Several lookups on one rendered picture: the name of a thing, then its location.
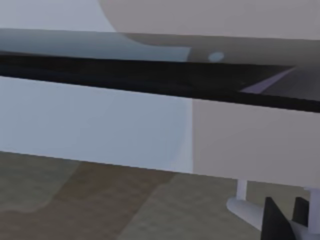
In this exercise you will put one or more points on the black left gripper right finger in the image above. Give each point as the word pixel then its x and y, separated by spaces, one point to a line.
pixel 301 211

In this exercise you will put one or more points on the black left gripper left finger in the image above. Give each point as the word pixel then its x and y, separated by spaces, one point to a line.
pixel 273 222

